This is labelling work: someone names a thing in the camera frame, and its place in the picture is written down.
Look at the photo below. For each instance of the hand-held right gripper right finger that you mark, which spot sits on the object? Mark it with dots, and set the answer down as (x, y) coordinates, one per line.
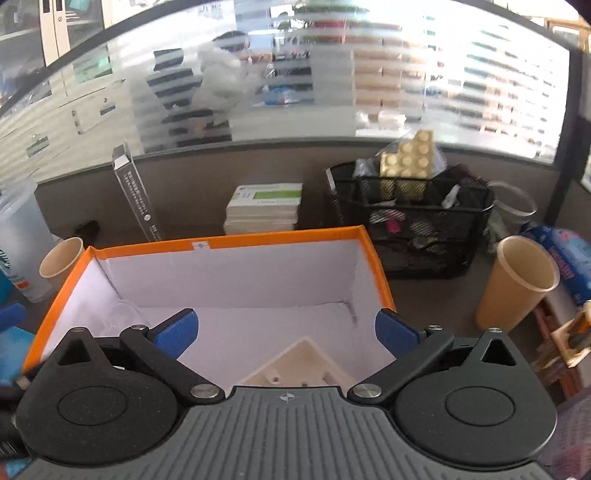
(390, 330)

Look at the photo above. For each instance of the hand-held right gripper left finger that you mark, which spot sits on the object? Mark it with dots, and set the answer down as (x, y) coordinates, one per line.
(178, 332)

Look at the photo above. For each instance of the orange cardboard box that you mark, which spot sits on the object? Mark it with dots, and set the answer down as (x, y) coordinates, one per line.
(277, 286)

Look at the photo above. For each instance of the clear plastic cup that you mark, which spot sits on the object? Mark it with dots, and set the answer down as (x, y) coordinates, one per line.
(121, 316)

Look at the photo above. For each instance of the black mesh desk organizer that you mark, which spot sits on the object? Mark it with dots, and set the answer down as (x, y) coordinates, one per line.
(415, 258)

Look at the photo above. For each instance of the white square plastic part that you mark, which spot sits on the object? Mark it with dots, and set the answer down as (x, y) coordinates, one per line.
(295, 360)

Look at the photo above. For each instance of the brown paper cup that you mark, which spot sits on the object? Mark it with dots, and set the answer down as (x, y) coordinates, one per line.
(57, 267)
(508, 295)

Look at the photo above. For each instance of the plain white box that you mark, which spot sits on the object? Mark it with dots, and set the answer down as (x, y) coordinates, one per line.
(258, 226)

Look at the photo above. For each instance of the tall clear-window carton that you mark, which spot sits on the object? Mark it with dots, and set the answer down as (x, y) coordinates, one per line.
(138, 203)

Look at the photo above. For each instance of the white box with green label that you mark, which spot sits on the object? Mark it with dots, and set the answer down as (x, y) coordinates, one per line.
(265, 196)

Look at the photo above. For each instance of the printed desk mat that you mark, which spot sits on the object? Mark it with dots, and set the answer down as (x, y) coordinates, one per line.
(11, 350)

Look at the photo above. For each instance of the yellow building block plate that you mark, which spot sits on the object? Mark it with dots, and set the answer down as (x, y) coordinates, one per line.
(411, 159)

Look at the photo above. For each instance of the wooden desk rack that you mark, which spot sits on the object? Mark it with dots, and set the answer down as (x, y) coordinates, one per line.
(570, 341)

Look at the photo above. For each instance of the clear round container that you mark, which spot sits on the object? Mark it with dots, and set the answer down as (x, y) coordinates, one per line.
(526, 207)

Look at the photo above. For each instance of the frosted cup with green logo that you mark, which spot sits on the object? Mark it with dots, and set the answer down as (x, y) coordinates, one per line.
(23, 230)

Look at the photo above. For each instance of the blue wet wipes packet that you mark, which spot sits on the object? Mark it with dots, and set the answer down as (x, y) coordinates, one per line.
(563, 258)

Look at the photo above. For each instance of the black office chair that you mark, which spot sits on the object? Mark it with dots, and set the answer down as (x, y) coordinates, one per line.
(184, 120)

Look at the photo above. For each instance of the white cabinet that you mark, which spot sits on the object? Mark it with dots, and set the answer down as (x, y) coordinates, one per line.
(55, 27)

